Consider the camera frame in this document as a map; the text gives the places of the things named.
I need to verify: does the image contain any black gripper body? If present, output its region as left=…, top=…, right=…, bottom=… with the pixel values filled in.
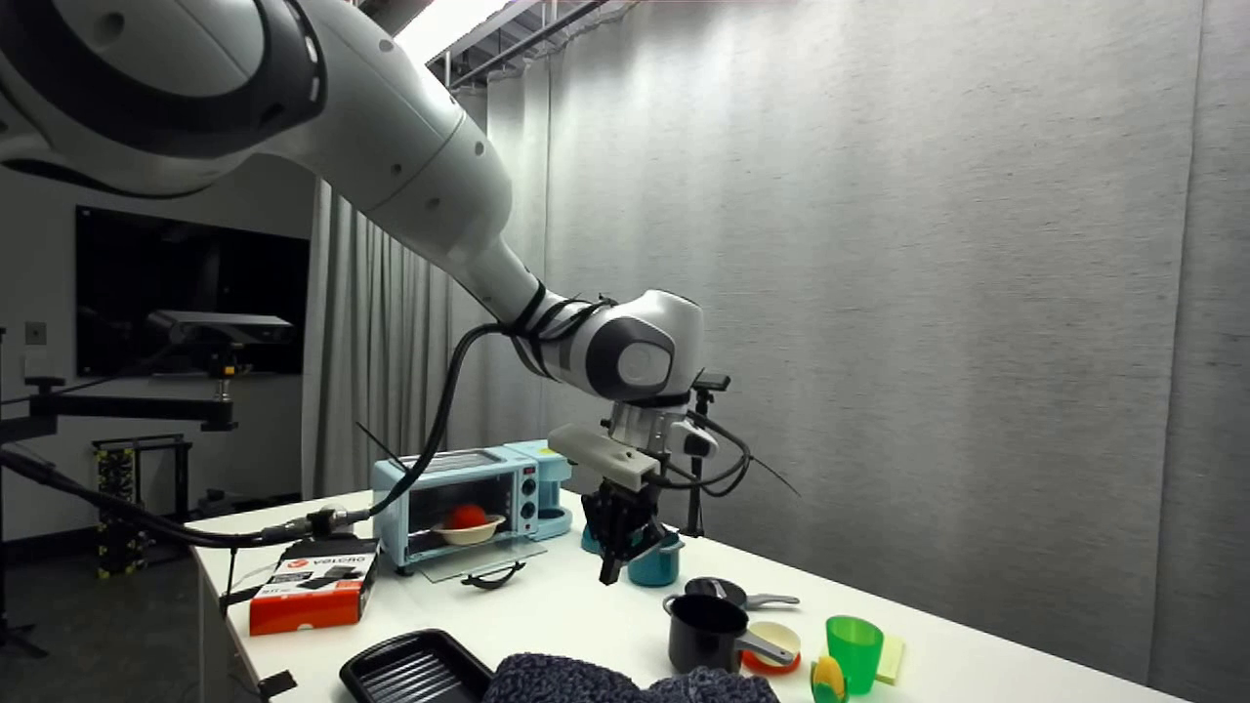
left=580, top=476, right=674, bottom=563

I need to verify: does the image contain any dark blue knitted blanket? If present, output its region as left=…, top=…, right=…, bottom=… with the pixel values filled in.
left=482, top=648, right=782, bottom=703

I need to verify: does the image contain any light blue toaster oven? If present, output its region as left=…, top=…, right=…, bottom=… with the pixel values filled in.
left=368, top=437, right=580, bottom=576

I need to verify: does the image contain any black mug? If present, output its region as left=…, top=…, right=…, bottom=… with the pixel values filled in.
left=663, top=591, right=753, bottom=681

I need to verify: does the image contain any orange white round dish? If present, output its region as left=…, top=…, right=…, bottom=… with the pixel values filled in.
left=738, top=617, right=810, bottom=681

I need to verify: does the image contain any black ribbed tray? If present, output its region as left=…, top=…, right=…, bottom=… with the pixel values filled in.
left=335, top=625, right=501, bottom=703

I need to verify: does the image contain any yellow green toy fruit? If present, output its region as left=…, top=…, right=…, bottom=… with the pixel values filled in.
left=805, top=651, right=853, bottom=703

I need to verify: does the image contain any green plastic cup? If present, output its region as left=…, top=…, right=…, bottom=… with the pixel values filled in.
left=826, top=614, right=886, bottom=700

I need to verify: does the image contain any yellow sponge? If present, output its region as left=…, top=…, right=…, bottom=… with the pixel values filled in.
left=870, top=634, right=911, bottom=687

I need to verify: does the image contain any orange cardboard box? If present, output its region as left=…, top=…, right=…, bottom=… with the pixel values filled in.
left=245, top=540, right=382, bottom=639

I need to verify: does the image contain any grey curtain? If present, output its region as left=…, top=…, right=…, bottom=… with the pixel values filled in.
left=301, top=0, right=1250, bottom=703

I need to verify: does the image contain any black metal rack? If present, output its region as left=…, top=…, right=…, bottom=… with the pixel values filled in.
left=90, top=433, right=201, bottom=582

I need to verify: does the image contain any ceiling light panel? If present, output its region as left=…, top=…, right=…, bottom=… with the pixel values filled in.
left=387, top=0, right=515, bottom=71

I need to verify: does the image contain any teal pot with side handles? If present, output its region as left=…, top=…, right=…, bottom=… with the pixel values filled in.
left=580, top=518, right=687, bottom=595

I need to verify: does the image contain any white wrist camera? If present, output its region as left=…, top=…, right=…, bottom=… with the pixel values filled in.
left=549, top=420, right=659, bottom=494

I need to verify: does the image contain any black camera stand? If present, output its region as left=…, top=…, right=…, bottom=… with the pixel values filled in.
left=684, top=368, right=736, bottom=540

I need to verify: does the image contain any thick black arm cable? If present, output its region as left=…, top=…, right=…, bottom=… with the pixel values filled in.
left=0, top=319, right=524, bottom=549

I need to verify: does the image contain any black wall monitor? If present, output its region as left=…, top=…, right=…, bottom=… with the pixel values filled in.
left=76, top=203, right=314, bottom=382

